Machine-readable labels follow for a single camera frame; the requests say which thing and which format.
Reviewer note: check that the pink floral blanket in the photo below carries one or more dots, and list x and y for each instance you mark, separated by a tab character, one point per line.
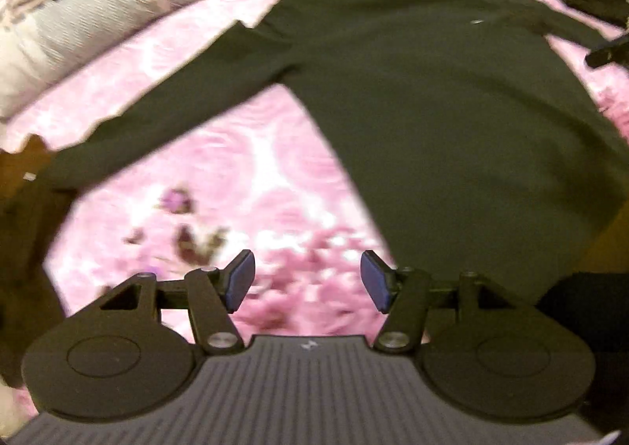
236	170

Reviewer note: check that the dark green long-sleeve shirt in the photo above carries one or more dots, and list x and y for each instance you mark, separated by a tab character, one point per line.
442	130

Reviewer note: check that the cream rolled quilt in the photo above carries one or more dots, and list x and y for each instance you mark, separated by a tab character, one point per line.
83	27

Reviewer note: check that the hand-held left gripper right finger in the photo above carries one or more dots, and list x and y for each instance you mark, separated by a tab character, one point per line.
374	279

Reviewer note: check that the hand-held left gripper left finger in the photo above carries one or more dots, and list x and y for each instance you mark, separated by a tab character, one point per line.
240	280

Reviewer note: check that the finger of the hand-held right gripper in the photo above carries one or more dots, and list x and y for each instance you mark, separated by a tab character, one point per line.
609	54

